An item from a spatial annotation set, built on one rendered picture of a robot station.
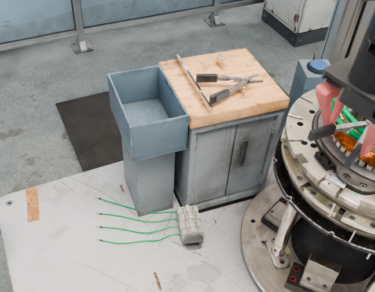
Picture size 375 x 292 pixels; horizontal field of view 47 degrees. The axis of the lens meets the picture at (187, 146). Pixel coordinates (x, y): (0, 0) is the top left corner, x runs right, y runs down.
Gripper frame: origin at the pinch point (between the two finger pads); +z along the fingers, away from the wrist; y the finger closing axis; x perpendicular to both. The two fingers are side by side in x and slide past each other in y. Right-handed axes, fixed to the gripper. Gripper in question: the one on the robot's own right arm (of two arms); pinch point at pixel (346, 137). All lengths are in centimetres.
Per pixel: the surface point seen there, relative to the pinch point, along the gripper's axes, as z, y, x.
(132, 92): 16.9, -42.6, -6.7
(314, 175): 7.6, -1.4, -1.8
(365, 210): 9.4, 6.5, 0.9
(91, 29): 106, -214, 73
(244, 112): 11.7, -21.1, 3.7
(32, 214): 41, -44, -31
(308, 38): 108, -136, 198
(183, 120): 12.2, -25.5, -6.9
